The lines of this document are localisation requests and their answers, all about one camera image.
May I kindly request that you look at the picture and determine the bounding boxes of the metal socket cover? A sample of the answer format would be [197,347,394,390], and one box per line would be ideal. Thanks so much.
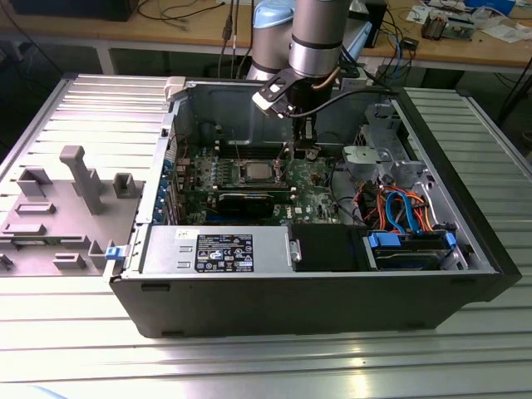
[272,143,293,185]

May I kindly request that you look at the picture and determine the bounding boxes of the silver CPU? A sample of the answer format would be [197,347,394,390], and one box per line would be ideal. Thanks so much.
[245,162,273,180]

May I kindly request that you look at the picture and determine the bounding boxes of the black RAM slot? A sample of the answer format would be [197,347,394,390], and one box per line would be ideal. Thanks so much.
[216,150,290,157]
[216,142,290,150]
[216,154,290,161]
[216,146,290,153]
[190,184,294,195]

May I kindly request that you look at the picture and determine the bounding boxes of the CPU socket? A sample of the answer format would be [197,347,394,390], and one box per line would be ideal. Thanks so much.
[237,158,288,187]

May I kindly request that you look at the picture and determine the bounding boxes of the silver drive cage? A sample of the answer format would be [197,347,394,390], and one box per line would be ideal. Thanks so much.
[342,145,429,192]

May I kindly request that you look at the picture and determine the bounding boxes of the green motherboard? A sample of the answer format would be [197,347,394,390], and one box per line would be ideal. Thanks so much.
[172,140,348,228]

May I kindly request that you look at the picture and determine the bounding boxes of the black graphics card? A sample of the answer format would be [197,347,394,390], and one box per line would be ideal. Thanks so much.
[215,191,276,219]

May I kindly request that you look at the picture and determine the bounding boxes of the copper finned heat sink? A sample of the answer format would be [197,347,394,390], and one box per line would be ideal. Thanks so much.
[421,10,448,41]

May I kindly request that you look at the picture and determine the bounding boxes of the black plastic shroud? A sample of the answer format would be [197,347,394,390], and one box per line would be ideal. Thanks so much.
[288,224,369,273]

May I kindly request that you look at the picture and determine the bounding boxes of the silver metal component box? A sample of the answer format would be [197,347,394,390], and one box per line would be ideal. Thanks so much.
[444,14,477,41]

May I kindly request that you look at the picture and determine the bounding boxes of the hard disk in blue carrier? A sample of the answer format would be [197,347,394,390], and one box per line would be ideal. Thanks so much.
[363,230,458,271]

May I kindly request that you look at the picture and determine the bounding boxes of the silver power supply unit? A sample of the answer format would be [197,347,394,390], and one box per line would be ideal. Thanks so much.
[139,225,292,275]

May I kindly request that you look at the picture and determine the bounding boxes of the black PC case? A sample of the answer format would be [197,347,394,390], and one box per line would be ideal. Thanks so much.
[108,76,523,340]

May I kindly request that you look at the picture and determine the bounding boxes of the blue box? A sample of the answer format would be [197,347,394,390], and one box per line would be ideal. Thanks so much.
[463,0,516,13]

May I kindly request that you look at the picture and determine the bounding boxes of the white paper sheet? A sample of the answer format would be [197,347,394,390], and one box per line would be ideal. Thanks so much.
[484,24,525,42]

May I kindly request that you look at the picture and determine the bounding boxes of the wooden workbench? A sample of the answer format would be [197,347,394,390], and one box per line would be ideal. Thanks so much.
[0,0,532,70]

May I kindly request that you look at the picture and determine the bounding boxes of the black equipment box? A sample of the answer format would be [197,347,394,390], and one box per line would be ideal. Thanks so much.
[7,0,136,22]

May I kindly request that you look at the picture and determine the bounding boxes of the grey parts rack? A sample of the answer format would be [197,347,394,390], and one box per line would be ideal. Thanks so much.
[0,145,146,278]

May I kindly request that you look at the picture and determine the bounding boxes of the black camera cable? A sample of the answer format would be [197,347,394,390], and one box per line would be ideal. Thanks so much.
[284,68,396,120]

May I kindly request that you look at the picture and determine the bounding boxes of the copper coloured hose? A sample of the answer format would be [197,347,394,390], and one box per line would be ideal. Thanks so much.
[311,66,342,91]

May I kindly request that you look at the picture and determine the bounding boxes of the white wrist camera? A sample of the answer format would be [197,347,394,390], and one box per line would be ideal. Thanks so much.
[251,68,299,121]

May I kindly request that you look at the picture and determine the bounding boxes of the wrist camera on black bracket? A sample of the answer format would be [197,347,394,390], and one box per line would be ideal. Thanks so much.
[338,62,371,91]

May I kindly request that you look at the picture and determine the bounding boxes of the grey drive bay frame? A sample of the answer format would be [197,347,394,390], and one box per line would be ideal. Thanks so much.
[357,103,412,150]

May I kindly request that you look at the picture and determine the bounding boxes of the black internal cable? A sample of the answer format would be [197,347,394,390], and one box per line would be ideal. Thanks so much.
[328,153,367,225]

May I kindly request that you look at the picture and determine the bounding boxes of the blue data wire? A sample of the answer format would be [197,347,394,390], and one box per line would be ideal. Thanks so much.
[384,189,421,234]

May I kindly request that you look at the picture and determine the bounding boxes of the orange power wires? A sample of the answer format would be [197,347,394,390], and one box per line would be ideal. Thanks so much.
[359,182,437,232]

